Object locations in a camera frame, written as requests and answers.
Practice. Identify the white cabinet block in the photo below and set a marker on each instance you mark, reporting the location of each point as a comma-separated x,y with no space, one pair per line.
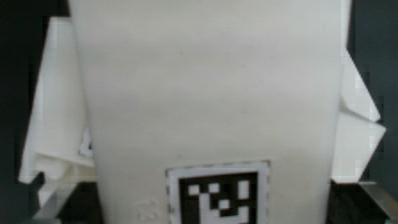
213,80

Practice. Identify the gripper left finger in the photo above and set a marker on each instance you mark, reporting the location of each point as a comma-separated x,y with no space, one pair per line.
69,201

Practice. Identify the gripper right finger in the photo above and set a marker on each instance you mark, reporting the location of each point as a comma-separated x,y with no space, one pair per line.
362,204

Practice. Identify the white cabinet box body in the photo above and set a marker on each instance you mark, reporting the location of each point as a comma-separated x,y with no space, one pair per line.
58,156

